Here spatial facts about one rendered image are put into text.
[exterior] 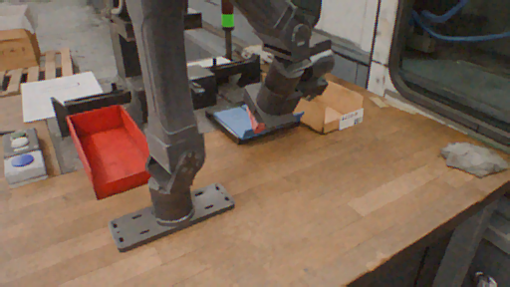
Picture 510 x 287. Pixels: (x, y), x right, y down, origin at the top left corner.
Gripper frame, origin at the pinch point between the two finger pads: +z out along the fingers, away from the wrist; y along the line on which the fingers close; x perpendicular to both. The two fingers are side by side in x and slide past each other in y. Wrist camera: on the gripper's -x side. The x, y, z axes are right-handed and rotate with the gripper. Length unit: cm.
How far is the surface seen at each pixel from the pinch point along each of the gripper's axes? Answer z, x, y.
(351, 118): -0.5, -23.5, -4.0
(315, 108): -2.1, -14.6, 0.2
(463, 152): -11.7, -33.2, -24.2
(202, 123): 11.3, 5.8, 11.7
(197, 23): -4.0, 2.3, 28.9
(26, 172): 6.8, 43.9, 7.9
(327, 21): 13, -54, 41
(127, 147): 9.5, 24.5, 9.1
